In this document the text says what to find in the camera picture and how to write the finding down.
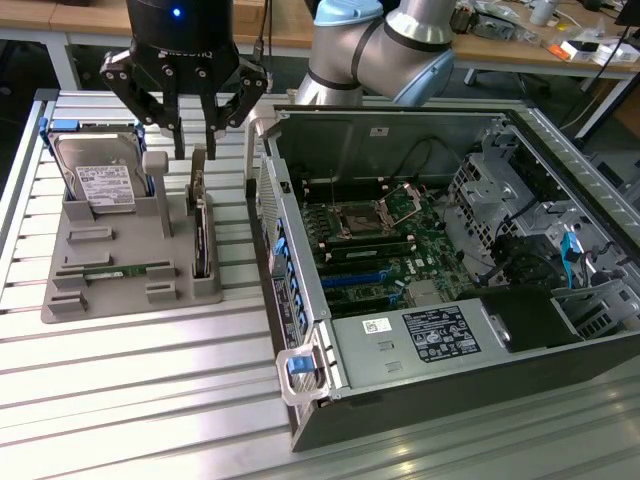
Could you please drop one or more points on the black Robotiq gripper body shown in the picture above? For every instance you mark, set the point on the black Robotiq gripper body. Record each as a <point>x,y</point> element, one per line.
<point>180,45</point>

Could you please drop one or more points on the Nvidia graphics card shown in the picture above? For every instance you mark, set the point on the Nvidia graphics card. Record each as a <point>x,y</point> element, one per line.
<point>201,240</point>

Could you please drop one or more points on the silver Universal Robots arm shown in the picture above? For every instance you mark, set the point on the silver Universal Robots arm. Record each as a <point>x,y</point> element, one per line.
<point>350,50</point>

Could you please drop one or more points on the hard disk in blue caddy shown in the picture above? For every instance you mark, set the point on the hard disk in blue caddy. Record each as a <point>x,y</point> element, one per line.
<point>102,170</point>

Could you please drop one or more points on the thin metal locking lever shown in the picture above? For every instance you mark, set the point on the thin metal locking lever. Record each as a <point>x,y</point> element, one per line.
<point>334,187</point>

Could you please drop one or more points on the CPU socket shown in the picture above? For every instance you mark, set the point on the CPU socket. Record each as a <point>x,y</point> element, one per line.
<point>361,220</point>

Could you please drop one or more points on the green RAM stick on rack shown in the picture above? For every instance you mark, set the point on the green RAM stick on rack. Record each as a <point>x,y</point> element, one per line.
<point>117,272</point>

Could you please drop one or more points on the metal socket cover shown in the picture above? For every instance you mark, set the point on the metal socket cover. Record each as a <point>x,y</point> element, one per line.
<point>407,200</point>

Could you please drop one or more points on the installed RAM stick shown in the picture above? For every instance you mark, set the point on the installed RAM stick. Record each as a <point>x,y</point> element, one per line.
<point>367,252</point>

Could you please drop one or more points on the grey parts rack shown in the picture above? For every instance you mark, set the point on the grey parts rack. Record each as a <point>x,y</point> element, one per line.
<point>125,300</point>

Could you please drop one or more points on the blue expansion slot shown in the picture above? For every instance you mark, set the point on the blue expansion slot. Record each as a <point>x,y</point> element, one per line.
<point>350,280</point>

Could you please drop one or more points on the green Dell motherboard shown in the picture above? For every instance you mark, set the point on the green Dell motherboard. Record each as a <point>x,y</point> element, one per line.
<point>360,297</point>

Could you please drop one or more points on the metal disk bay cage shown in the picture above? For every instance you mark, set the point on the metal disk bay cage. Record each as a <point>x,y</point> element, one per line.
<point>485,200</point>

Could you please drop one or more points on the wooden desk with clutter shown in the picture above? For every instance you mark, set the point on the wooden desk with clutter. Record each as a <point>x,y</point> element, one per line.
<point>510,47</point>

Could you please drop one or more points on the silver chipset heatsink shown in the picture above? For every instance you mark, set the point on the silver chipset heatsink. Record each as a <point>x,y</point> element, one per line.
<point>430,294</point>

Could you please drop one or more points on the blue case latch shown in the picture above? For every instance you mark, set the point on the blue case latch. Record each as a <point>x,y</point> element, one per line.
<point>299,363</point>

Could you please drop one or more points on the black plastic shroud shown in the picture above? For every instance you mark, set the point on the black plastic shroud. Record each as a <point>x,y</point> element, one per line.
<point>530,320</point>

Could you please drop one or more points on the open black PC case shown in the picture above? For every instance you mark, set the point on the open black PC case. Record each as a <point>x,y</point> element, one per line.
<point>500,385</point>

